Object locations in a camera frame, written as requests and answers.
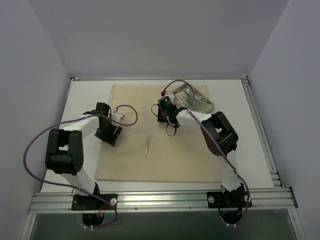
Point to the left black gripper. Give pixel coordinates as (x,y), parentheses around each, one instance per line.
(110,133)

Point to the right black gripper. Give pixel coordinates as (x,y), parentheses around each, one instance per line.
(162,116)

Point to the metal instrument tray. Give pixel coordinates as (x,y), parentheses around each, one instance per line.
(180,99)

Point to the curved metal tweezers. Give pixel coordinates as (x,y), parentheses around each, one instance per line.
(148,138)

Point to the beige surgical wrap cloth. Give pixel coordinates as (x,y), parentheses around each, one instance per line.
(174,156)

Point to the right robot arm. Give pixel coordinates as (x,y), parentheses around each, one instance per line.
(220,138)

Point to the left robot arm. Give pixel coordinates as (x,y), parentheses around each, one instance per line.
(65,148)

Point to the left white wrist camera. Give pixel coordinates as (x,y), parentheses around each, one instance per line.
(118,117)

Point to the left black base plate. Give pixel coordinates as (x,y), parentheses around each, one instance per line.
(89,203)

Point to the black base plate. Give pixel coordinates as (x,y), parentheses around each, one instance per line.
(89,203)
(227,200)

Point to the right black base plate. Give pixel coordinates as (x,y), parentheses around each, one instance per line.
(227,200)

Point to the aluminium right side rail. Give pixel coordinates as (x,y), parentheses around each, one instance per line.
(277,183)

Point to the aluminium front rail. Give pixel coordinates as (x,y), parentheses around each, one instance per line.
(164,201)

